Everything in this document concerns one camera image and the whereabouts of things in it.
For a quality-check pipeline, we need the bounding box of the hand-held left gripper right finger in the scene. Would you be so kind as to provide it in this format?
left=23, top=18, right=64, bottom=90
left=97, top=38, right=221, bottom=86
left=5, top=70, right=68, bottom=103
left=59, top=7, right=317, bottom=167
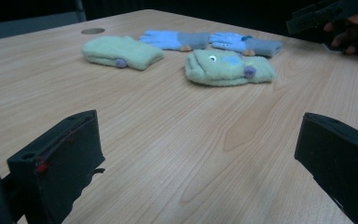
left=294, top=112, right=358, bottom=224

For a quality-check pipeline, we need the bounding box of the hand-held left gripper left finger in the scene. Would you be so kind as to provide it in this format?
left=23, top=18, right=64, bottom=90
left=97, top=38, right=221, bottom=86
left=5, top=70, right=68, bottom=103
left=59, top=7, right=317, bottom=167
left=7, top=109, right=106, bottom=224

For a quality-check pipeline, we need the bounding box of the blue and grey glove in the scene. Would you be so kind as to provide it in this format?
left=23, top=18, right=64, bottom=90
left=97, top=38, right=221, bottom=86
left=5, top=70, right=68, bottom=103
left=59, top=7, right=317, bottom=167
left=138, top=29, right=212, bottom=52
left=208, top=31, right=284, bottom=59

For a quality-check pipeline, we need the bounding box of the green mitten with eye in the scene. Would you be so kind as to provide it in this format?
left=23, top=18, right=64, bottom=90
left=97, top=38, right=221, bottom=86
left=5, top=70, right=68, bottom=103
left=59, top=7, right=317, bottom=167
left=184, top=49, right=277, bottom=88

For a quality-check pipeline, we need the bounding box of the plain green mitten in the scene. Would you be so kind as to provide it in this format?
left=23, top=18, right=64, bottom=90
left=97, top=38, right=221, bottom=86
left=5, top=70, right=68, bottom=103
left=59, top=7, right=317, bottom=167
left=81, top=35, right=165, bottom=72

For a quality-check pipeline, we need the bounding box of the round grey table grommet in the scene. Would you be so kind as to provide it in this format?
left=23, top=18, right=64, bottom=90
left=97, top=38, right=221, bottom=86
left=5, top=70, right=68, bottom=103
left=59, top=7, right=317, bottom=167
left=80, top=27, right=106, bottom=35

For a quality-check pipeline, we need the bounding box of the grey chair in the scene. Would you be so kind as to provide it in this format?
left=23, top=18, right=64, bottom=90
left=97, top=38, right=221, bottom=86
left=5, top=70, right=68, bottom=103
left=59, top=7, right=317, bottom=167
left=0, top=0, right=88, bottom=43

